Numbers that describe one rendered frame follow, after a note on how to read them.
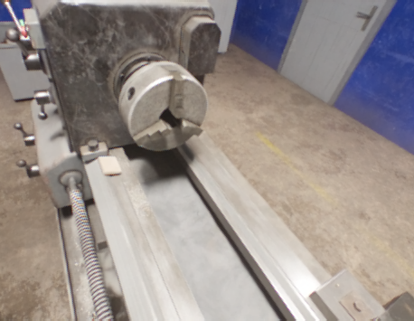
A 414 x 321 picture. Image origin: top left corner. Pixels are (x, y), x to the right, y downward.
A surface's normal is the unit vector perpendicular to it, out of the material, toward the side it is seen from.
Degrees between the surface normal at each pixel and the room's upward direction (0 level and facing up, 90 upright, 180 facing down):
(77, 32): 90
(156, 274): 0
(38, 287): 0
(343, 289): 0
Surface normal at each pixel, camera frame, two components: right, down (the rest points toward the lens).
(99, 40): 0.47, 0.64
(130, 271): -0.40, -0.46
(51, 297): 0.13, -0.73
